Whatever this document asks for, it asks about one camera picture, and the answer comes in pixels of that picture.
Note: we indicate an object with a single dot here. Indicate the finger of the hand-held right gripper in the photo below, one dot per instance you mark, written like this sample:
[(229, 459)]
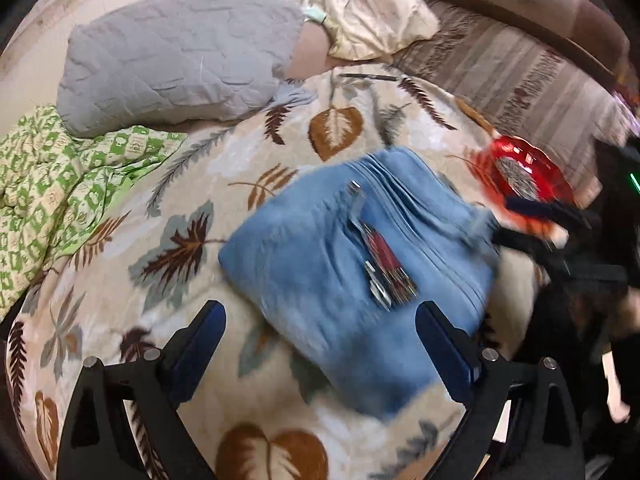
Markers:
[(545, 208), (550, 255)]

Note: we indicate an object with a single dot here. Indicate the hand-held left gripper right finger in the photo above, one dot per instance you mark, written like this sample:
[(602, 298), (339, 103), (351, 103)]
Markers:
[(445, 347)]

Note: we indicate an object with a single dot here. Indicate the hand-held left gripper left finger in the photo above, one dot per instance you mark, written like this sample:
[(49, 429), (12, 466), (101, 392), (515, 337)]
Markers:
[(207, 332)]

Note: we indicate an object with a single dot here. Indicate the blue denim pants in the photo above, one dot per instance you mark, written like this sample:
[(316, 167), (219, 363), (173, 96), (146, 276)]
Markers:
[(320, 270)]

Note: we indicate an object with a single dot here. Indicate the leaf print blanket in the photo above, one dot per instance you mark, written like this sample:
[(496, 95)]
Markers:
[(200, 240)]

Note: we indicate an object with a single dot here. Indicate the brown striped sofa cover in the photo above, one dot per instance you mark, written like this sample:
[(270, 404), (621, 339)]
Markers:
[(520, 75)]

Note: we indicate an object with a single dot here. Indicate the brown sofa backrest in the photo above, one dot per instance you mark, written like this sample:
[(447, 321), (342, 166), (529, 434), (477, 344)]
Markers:
[(550, 5)]

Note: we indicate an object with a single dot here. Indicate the green patterned quilt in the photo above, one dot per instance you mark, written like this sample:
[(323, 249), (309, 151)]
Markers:
[(55, 180)]

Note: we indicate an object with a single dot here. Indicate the dark pen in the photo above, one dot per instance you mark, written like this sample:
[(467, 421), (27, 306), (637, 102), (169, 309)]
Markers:
[(367, 77)]

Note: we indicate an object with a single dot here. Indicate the cream crumpled cloth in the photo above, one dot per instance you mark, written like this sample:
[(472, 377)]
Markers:
[(375, 20)]

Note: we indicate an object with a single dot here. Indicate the grey quilted pillow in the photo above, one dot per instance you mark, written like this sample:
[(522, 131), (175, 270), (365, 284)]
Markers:
[(175, 55)]

